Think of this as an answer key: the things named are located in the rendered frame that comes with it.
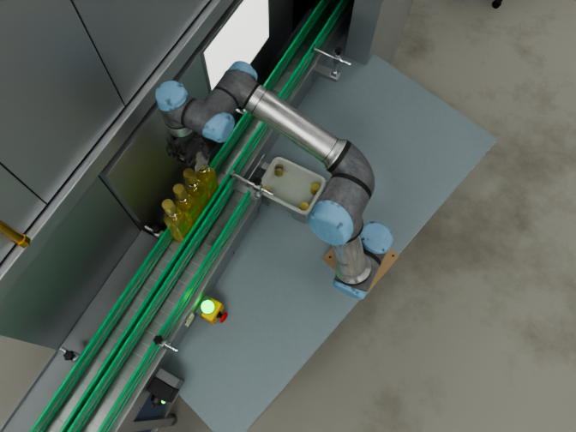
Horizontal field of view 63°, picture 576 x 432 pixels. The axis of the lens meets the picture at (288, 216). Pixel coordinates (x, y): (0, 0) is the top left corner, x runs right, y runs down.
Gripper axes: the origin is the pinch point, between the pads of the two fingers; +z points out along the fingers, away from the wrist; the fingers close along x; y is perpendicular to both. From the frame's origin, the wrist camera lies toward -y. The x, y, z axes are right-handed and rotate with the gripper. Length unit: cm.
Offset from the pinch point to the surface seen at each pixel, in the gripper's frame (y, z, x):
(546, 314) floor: -58, 117, 156
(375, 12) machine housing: -93, 11, 20
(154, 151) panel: 5.5, -2.4, -11.5
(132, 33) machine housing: -5.2, -39.5, -14.5
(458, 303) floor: -40, 117, 114
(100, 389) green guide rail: 71, 23, 8
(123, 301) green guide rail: 46, 23, -2
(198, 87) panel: -19.8, -4.1, -11.9
